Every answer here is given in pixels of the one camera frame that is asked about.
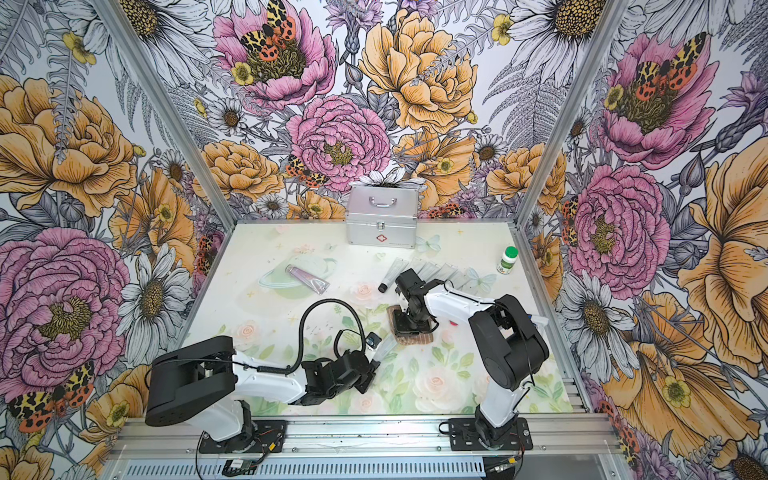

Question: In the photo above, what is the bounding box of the white bottle green cap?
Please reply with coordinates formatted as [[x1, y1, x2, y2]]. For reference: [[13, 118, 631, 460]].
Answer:
[[497, 246, 519, 275]]

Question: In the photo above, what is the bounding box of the brown striped towel cloth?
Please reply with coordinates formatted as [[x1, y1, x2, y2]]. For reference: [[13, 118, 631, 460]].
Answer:
[[386, 305, 434, 346]]

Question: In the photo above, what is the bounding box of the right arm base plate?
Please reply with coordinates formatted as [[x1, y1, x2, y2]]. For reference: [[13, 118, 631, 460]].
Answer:
[[447, 416, 534, 452]]

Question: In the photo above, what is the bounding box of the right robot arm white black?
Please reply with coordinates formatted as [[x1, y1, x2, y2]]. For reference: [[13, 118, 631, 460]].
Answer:
[[389, 269, 550, 450]]

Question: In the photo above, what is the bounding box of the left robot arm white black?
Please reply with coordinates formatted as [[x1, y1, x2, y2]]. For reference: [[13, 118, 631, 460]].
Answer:
[[145, 333, 395, 443]]

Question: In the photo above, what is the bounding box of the right aluminium corner post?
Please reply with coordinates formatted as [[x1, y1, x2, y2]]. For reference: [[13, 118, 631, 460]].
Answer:
[[509, 0, 630, 230]]

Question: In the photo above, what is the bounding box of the aluminium corner post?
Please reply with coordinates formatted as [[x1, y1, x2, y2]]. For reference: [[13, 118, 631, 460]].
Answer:
[[94, 1, 237, 234], [509, 0, 630, 230]]

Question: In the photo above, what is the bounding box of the white tube teal cap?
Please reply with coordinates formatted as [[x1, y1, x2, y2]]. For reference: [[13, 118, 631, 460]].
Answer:
[[373, 335, 398, 363]]

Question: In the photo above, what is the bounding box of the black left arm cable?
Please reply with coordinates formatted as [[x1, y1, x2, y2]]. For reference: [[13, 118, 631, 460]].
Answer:
[[257, 298, 368, 376]]

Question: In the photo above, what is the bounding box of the white tube dark blue cap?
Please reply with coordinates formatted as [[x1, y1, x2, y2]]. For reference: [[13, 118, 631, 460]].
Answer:
[[449, 271, 471, 291]]

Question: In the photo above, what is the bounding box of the white tube purple cap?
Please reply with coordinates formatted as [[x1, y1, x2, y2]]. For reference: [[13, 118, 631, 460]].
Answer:
[[408, 259, 426, 275], [435, 264, 461, 286]]

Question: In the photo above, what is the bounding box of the purple metallic tube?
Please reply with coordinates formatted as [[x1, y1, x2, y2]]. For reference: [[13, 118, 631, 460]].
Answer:
[[285, 264, 330, 295]]

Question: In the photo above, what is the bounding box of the aluminium front rail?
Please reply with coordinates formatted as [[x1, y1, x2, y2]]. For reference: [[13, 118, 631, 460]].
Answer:
[[108, 413, 621, 460]]

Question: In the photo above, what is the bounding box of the white slotted cable duct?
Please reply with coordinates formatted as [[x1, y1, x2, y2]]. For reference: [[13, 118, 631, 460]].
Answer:
[[113, 457, 486, 479]]

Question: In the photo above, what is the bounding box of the left aluminium corner post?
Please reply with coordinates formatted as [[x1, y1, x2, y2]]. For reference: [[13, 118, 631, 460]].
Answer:
[[94, 1, 237, 234]]

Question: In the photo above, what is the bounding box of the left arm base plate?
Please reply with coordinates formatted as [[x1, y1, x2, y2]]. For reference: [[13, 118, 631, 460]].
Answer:
[[197, 419, 288, 454]]

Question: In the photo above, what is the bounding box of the silver aluminium first aid case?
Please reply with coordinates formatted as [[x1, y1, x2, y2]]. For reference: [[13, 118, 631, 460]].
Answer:
[[345, 186, 419, 249]]

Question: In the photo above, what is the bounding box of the white tube black cap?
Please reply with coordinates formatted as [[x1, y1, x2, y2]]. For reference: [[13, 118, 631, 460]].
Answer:
[[421, 263, 445, 282]]

